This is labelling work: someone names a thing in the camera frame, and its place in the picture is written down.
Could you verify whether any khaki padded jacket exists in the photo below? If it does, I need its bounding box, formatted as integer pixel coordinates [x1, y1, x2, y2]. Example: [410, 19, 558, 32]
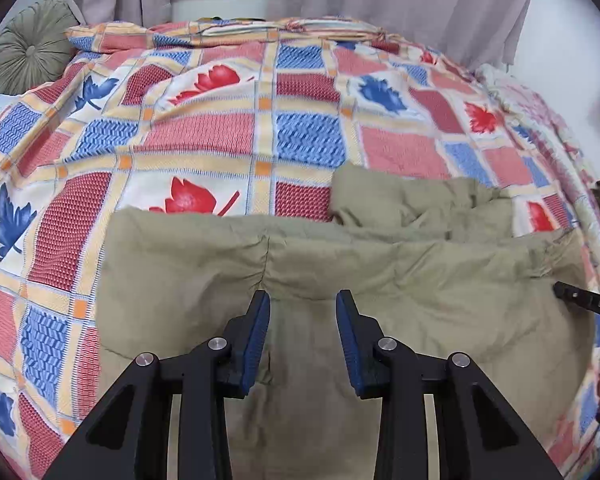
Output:
[96, 164, 594, 479]

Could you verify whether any patchwork leaf bedspread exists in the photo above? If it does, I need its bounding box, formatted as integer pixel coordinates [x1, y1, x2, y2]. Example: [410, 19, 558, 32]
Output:
[0, 18, 600, 479]

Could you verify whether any round green pleated cushion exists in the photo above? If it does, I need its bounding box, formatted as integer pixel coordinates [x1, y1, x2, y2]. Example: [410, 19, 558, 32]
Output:
[0, 0, 79, 96]

